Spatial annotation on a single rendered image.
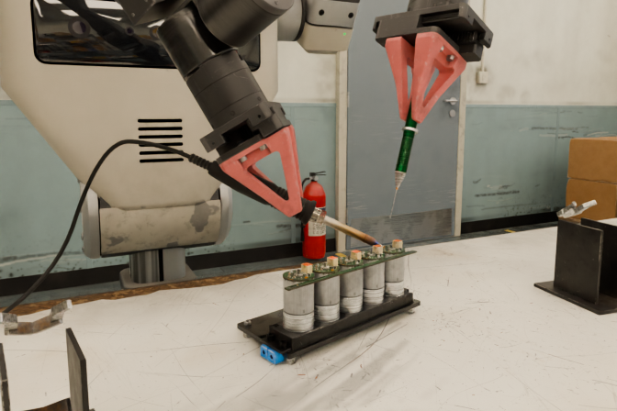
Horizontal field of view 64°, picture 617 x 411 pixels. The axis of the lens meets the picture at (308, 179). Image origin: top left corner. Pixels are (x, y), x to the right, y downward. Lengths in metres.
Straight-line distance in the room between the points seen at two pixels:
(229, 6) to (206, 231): 0.43
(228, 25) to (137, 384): 0.28
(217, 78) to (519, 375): 0.33
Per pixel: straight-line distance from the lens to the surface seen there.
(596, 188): 4.15
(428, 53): 0.48
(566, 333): 0.50
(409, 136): 0.48
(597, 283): 0.56
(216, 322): 0.47
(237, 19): 0.42
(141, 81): 0.72
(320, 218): 0.46
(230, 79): 0.44
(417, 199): 3.66
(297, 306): 0.39
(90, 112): 0.71
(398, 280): 0.47
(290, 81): 3.16
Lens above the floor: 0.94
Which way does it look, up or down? 8 degrees down
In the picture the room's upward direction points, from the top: straight up
